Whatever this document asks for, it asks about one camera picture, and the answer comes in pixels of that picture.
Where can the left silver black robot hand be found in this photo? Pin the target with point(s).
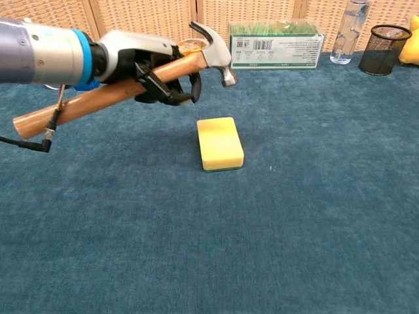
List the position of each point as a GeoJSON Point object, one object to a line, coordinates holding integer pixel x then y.
{"type": "Point", "coordinates": [131, 55]}

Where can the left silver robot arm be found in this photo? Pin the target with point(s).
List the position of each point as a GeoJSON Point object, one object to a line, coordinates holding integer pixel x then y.
{"type": "Point", "coordinates": [42, 52]}

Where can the yellow sponge with green base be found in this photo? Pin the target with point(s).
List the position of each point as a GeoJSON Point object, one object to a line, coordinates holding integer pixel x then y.
{"type": "Point", "coordinates": [218, 144]}

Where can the woven rattan folding screen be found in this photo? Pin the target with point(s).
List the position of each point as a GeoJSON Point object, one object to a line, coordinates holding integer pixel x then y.
{"type": "Point", "coordinates": [147, 16]}

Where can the orange fruit jelly cup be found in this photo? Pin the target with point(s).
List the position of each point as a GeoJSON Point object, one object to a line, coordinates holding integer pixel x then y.
{"type": "Point", "coordinates": [193, 45]}

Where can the clear box with green label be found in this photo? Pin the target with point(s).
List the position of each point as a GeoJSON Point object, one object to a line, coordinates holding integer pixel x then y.
{"type": "Point", "coordinates": [276, 49]}

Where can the blue velvet table cloth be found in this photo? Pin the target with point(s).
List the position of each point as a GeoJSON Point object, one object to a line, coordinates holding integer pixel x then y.
{"type": "Point", "coordinates": [209, 212]}

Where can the clear plastic water bottle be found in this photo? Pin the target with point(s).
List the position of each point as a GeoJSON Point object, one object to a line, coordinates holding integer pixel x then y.
{"type": "Point", "coordinates": [347, 32]}

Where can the black mesh pen holder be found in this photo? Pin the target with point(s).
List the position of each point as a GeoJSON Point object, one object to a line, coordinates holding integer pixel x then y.
{"type": "Point", "coordinates": [383, 52]}

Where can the yellow plush toy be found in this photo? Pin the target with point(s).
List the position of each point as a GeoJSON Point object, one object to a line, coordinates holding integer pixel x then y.
{"type": "Point", "coordinates": [410, 49]}

